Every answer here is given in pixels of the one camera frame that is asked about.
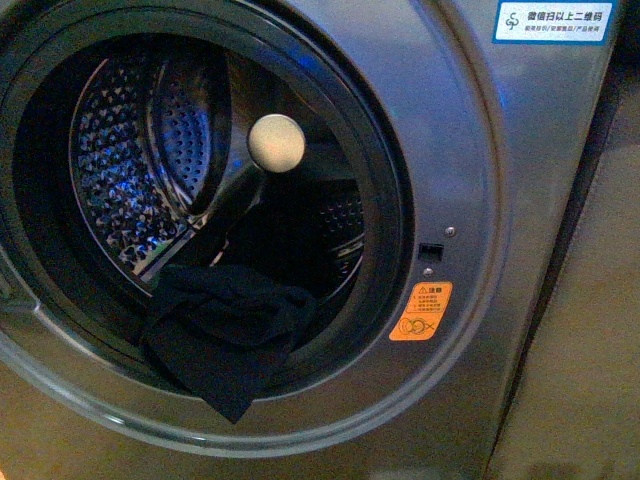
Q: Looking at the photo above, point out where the black garment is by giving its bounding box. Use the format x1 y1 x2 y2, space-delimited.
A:
140 265 316 424

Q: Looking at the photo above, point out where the grey front-load washing machine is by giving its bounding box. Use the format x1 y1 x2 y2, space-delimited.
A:
1 1 624 479

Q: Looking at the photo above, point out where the black rubber door gasket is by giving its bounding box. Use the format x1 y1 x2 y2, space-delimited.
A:
1 1 409 395

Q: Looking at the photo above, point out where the round cream drum hub cap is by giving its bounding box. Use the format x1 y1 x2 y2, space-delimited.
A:
247 114 306 174

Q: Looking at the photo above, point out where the orange warning sticker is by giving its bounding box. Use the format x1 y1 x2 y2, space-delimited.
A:
389 281 453 341

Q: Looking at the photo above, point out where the perforated steel drum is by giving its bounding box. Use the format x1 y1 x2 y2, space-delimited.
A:
69 45 353 292

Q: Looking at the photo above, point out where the blue white QR label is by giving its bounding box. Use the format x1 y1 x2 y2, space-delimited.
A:
493 1 618 45

